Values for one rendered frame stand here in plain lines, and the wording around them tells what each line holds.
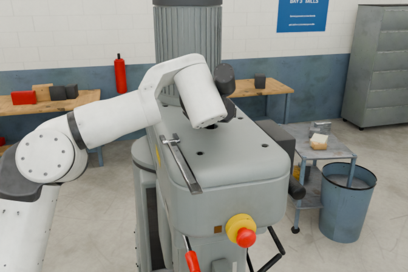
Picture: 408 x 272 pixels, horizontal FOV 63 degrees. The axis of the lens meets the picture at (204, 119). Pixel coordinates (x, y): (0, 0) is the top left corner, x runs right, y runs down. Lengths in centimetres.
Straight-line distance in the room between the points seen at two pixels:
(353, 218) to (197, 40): 272
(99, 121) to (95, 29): 444
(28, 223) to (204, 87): 33
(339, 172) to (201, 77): 311
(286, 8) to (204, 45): 469
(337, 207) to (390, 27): 334
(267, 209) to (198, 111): 27
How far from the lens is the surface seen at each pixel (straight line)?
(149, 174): 134
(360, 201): 328
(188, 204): 65
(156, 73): 56
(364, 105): 598
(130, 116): 54
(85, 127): 54
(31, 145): 53
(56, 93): 465
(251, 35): 538
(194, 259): 71
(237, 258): 96
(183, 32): 91
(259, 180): 66
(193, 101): 55
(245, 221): 68
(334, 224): 342
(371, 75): 585
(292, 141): 119
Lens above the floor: 220
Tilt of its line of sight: 21 degrees down
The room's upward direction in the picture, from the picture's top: straight up
